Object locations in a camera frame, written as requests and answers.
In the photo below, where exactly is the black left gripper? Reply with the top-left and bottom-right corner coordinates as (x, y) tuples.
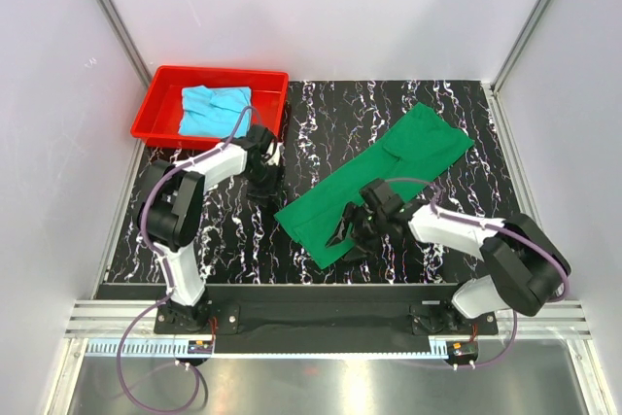
(244, 162), (287, 209)

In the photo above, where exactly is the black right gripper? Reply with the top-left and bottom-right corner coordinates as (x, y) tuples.
(325, 202), (389, 262)

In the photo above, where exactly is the green t-shirt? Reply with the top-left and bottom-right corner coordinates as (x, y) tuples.
(275, 103), (474, 269)

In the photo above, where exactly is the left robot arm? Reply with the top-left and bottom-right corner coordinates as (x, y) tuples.
(135, 124), (284, 334)

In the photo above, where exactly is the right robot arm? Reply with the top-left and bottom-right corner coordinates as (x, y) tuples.
(326, 179), (571, 334)

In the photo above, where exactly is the blue folded t-shirt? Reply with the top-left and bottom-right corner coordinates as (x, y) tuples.
(179, 86), (252, 138)

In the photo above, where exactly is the red plastic bin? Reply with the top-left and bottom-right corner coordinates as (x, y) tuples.
(131, 65), (289, 150)

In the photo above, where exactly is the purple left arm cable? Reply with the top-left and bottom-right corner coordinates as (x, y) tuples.
(115, 104), (263, 409)

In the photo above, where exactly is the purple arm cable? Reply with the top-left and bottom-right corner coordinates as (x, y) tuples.
(386, 177), (570, 368)
(115, 104), (263, 409)

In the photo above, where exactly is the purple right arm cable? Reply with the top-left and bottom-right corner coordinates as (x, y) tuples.
(386, 177), (570, 368)

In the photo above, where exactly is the aluminium front rail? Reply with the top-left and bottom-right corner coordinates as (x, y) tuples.
(64, 300), (591, 361)

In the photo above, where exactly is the aluminium frame post left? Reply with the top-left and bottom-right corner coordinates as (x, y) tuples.
(96, 0), (152, 87)

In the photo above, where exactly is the aluminium frame post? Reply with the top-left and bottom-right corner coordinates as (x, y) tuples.
(96, 0), (152, 87)
(490, 0), (554, 94)

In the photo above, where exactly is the aluminium frame post right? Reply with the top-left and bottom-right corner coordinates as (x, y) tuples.
(490, 0), (554, 94)

